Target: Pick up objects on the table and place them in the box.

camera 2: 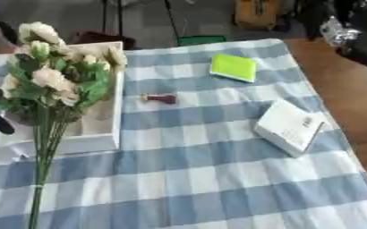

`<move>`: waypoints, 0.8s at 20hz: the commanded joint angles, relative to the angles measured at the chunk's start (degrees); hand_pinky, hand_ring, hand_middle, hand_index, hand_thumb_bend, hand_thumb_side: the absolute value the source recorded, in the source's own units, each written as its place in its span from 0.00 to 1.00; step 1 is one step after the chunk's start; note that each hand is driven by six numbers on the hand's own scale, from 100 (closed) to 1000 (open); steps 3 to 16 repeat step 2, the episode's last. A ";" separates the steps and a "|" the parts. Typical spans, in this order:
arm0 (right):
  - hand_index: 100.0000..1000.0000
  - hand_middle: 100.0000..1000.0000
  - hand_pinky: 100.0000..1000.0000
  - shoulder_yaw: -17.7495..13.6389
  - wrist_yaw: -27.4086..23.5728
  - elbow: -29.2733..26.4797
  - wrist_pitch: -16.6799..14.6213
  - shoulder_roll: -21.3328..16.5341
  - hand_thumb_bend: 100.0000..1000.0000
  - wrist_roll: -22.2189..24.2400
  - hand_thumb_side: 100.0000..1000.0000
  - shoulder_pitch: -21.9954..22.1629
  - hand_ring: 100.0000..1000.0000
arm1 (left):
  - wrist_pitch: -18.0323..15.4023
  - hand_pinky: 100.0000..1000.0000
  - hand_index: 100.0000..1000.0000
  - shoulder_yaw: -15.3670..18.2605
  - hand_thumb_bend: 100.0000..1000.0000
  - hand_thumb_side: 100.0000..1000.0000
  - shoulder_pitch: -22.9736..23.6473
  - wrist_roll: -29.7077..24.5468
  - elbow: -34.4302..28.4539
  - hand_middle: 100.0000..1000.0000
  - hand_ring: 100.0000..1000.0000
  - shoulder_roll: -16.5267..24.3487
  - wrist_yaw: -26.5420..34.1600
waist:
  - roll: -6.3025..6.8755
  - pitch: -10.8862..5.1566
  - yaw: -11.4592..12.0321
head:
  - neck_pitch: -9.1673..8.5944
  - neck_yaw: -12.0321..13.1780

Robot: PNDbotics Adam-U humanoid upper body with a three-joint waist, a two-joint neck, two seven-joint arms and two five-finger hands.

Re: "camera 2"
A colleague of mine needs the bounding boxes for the small dark red stamp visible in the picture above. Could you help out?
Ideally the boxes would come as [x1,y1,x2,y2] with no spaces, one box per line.
[140,92,179,106]

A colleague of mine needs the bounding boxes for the dark brown bag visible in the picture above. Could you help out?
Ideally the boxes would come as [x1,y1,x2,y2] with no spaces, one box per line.
[69,30,139,51]

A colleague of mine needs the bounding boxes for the white closed book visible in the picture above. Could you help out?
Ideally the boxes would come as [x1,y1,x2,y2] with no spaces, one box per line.
[252,98,328,158]

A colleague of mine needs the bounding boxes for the white open box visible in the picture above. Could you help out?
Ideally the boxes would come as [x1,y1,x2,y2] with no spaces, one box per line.
[0,40,127,157]

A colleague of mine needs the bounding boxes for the green flat object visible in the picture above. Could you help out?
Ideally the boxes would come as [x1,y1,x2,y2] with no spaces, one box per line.
[177,35,229,47]

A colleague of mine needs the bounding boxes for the black tripod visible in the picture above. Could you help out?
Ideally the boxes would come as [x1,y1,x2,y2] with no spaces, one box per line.
[100,0,187,47]

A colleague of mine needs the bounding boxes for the white flower bouquet green stems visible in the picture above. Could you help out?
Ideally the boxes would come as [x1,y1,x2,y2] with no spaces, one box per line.
[0,21,129,229]

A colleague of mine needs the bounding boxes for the lime green flat box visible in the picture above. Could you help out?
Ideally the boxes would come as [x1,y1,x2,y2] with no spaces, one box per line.
[207,53,259,83]

